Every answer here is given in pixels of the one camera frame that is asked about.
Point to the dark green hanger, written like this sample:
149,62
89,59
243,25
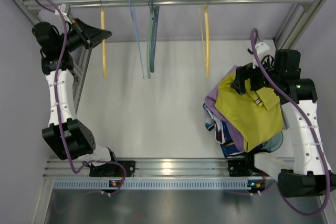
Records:
152,37

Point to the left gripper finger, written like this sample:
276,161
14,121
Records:
82,29
96,37

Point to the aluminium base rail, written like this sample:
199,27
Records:
162,168

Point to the colourful printed garment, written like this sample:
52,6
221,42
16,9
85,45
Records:
221,132

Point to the cream plastic hanger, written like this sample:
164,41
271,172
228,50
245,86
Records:
103,44

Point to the yellow-green trousers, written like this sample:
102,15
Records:
256,114

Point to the light blue wire hanger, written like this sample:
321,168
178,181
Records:
137,37

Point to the purple garment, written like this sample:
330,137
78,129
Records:
212,98

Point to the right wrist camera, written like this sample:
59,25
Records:
261,48

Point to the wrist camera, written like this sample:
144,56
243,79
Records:
63,14
261,48

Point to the yellow plastic hanger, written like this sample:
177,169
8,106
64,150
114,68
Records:
205,38

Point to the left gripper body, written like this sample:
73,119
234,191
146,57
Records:
81,33

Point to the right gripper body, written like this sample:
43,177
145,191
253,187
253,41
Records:
252,77

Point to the slotted cable duct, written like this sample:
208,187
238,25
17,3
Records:
160,184

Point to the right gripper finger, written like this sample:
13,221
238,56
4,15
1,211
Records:
243,73
241,86

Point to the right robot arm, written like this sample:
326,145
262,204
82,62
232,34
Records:
310,174

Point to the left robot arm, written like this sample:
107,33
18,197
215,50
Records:
65,134

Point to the right aluminium frame post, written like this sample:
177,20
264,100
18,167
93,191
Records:
296,21

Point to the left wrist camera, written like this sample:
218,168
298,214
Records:
63,14

